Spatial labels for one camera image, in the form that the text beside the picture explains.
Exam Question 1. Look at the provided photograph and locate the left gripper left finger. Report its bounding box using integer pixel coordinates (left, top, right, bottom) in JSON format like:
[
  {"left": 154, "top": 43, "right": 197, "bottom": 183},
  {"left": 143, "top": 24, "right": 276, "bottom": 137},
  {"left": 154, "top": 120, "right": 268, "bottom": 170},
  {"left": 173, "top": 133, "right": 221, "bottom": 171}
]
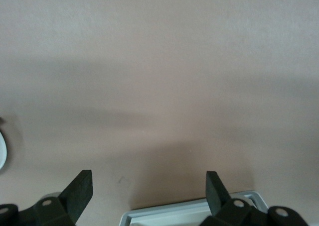
[{"left": 0, "top": 170, "right": 94, "bottom": 226}]

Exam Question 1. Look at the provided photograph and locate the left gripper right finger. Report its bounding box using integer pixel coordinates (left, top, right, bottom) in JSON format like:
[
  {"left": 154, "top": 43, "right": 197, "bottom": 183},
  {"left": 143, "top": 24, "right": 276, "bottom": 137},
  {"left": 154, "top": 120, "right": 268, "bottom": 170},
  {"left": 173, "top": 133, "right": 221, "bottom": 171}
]
[{"left": 199, "top": 171, "right": 309, "bottom": 226}]

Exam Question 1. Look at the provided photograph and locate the white rectangular tray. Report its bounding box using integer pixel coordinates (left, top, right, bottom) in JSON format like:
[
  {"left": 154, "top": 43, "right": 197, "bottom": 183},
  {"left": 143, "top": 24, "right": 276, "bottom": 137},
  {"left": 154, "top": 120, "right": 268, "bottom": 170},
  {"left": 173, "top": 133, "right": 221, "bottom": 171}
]
[{"left": 119, "top": 190, "right": 269, "bottom": 226}]

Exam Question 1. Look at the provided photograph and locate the white curved plastic piece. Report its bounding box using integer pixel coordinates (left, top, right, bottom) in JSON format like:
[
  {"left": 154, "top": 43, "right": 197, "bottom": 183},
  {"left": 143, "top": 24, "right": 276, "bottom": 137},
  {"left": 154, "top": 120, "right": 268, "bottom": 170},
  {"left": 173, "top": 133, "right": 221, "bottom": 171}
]
[{"left": 0, "top": 130, "right": 7, "bottom": 171}]

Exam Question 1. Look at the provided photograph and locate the brown table cover sheet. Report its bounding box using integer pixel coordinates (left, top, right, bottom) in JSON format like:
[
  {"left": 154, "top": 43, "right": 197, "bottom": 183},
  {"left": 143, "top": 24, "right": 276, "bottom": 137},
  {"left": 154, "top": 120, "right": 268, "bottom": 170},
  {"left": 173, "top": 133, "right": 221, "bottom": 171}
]
[{"left": 0, "top": 0, "right": 319, "bottom": 226}]

